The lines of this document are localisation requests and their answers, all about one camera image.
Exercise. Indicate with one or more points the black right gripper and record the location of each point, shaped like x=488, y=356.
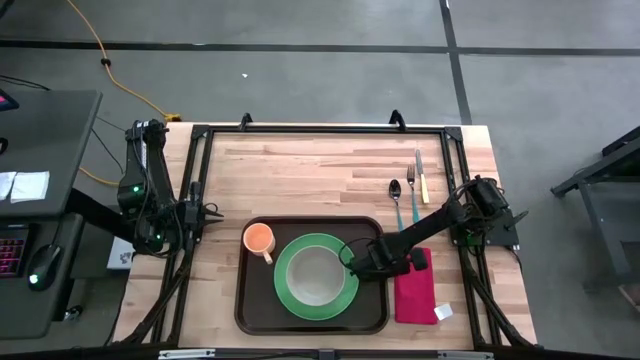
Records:
x=382, y=260

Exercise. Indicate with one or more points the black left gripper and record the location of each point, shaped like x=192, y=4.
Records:
x=192, y=220

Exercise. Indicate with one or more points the orange ceramic mug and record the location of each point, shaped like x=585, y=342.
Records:
x=257, y=237

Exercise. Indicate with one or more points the red cloth napkin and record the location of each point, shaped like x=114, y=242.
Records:
x=415, y=300

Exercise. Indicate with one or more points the grey round bowl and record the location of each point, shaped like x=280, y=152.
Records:
x=315, y=277

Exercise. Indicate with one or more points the green round plate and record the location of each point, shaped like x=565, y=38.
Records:
x=316, y=314

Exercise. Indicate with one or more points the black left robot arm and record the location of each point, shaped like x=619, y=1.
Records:
x=150, y=165

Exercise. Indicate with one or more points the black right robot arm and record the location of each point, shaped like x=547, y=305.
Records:
x=440, y=220

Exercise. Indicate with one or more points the dark brown plastic tray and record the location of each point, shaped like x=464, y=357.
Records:
x=250, y=300

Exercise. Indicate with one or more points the white printed box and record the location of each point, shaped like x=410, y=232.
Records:
x=120, y=255

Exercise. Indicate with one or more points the black front crossbar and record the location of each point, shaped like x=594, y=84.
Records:
x=260, y=356

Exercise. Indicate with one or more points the desk caster wheel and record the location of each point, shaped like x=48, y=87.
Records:
x=74, y=313

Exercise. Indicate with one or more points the black computer mouse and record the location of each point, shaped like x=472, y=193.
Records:
x=42, y=265

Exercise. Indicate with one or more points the dark grey desk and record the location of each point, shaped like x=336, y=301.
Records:
x=50, y=140

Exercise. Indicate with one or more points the white paper sheet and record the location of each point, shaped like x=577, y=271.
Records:
x=30, y=186
x=6, y=185

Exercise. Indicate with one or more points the backlit black keyboard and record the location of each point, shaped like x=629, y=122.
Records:
x=12, y=250

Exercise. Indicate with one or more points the black metal side stand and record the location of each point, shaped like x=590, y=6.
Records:
x=599, y=230

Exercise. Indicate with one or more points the black device with pink screen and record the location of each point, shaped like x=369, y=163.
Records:
x=6, y=101

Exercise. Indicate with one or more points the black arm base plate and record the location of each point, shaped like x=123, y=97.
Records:
x=505, y=235

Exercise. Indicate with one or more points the black metal rig frame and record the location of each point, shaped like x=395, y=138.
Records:
x=325, y=129

